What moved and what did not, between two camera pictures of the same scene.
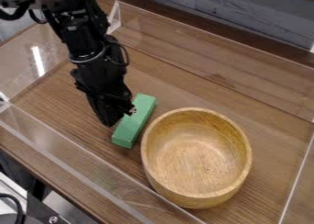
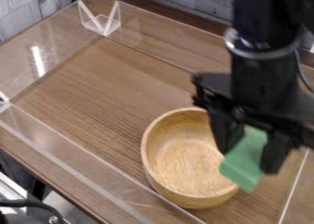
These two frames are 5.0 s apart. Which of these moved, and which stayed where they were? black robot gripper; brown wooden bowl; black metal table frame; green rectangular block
Moved: black robot gripper; green rectangular block
Stayed: black metal table frame; brown wooden bowl
